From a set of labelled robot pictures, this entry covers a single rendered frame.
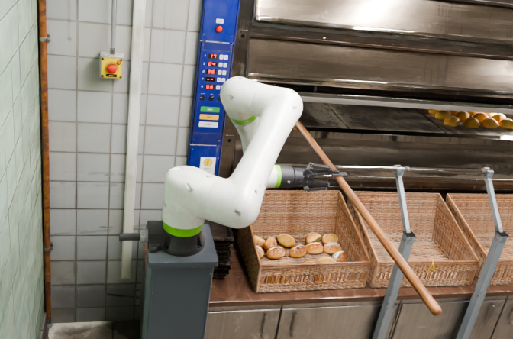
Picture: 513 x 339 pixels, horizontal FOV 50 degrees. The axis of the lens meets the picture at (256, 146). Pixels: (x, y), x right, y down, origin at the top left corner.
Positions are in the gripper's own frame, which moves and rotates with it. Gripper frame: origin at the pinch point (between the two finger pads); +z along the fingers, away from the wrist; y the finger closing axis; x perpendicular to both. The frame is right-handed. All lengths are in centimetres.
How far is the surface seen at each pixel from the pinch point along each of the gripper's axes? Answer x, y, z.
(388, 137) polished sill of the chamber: -53, 3, 49
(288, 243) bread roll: -35, 57, -2
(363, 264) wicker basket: -4, 47, 25
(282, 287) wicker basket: -4, 59, -13
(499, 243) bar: 7, 28, 84
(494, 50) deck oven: -53, -48, 95
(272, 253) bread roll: -27, 57, -13
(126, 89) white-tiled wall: -53, -14, -86
